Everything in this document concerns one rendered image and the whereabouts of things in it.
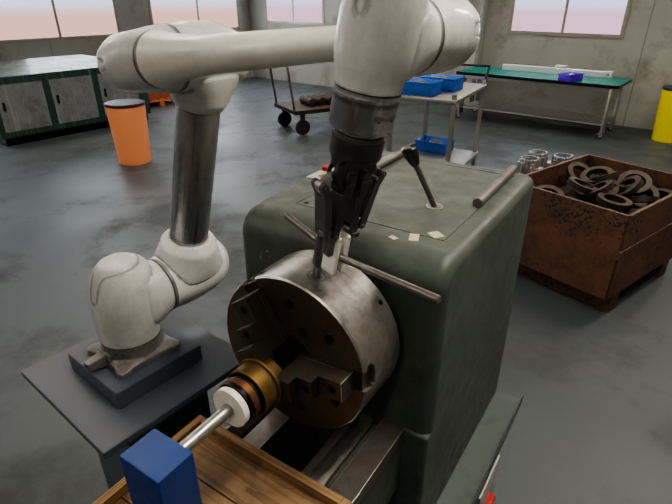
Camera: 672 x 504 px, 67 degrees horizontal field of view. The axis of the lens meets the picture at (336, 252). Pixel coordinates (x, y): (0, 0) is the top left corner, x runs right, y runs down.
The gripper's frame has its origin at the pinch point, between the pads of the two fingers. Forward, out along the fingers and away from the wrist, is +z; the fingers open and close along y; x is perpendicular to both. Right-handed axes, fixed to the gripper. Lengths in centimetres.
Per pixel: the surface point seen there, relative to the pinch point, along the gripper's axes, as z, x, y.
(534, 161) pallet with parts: 104, 141, 381
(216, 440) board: 44.1, 7.2, -15.5
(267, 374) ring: 19.0, -1.9, -12.4
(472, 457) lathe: 71, -19, 49
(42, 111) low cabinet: 211, 649, 108
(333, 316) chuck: 9.1, -4.4, -2.4
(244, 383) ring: 19.0, -1.6, -16.5
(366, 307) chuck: 10.0, -4.8, 4.9
